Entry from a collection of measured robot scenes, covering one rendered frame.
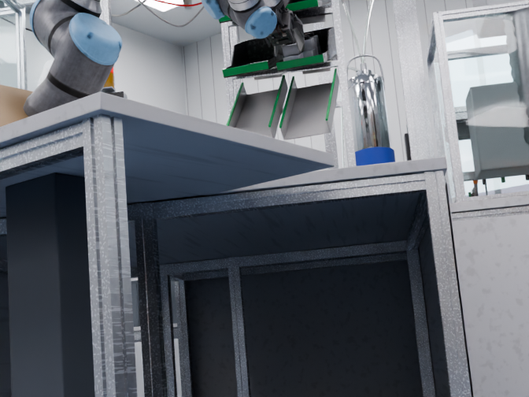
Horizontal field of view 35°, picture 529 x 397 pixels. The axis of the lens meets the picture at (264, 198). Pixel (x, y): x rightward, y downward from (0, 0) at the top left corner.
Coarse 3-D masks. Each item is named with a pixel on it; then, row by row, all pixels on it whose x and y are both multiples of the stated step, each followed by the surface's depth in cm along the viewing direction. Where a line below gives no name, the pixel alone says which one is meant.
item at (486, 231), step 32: (480, 224) 269; (512, 224) 268; (480, 256) 267; (512, 256) 266; (480, 288) 266; (512, 288) 264; (480, 320) 264; (512, 320) 263; (480, 352) 262; (512, 352) 261; (480, 384) 261; (512, 384) 259
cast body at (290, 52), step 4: (288, 44) 229; (292, 44) 229; (296, 44) 228; (284, 48) 229; (288, 48) 229; (292, 48) 229; (296, 48) 228; (284, 52) 230; (288, 52) 229; (292, 52) 229; (296, 52) 229; (300, 52) 230; (284, 56) 230; (288, 56) 230; (292, 56) 228; (296, 56) 228; (300, 56) 230; (284, 60) 229; (288, 60) 229
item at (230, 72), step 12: (240, 48) 249; (252, 48) 256; (264, 48) 255; (240, 60) 248; (252, 60) 257; (264, 60) 256; (276, 60) 237; (228, 72) 231; (240, 72) 230; (252, 72) 229
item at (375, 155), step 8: (360, 152) 305; (368, 152) 303; (376, 152) 303; (384, 152) 303; (392, 152) 306; (360, 160) 305; (368, 160) 303; (376, 160) 302; (384, 160) 303; (392, 160) 305
